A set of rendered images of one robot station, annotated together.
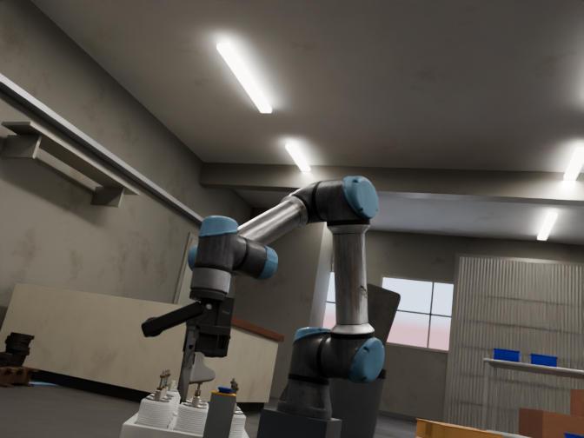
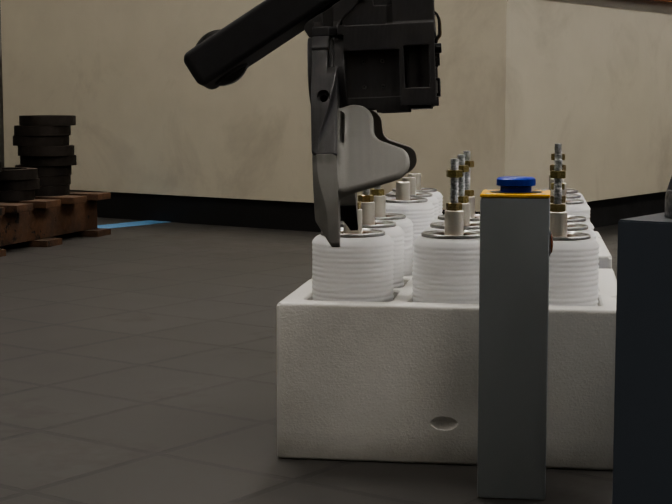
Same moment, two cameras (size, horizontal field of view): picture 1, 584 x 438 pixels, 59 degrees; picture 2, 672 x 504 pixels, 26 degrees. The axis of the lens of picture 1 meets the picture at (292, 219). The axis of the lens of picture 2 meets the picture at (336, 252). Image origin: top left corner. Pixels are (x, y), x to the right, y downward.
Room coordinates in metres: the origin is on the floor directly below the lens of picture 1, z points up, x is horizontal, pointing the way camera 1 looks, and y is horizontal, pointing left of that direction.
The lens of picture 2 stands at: (0.08, -0.10, 0.41)
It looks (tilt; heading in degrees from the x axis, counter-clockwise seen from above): 6 degrees down; 15
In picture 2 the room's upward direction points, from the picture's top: straight up
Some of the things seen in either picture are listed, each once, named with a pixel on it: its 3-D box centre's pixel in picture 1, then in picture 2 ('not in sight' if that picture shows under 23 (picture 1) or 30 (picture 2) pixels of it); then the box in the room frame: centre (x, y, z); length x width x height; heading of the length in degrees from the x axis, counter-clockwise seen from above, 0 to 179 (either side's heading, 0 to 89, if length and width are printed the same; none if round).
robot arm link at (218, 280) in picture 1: (209, 283); not in sight; (1.01, 0.14, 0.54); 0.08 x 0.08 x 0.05
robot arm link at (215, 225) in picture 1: (217, 245); not in sight; (1.01, 0.14, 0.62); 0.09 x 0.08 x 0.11; 137
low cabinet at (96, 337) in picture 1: (150, 351); (375, 102); (5.21, 1.13, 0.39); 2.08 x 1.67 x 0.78; 69
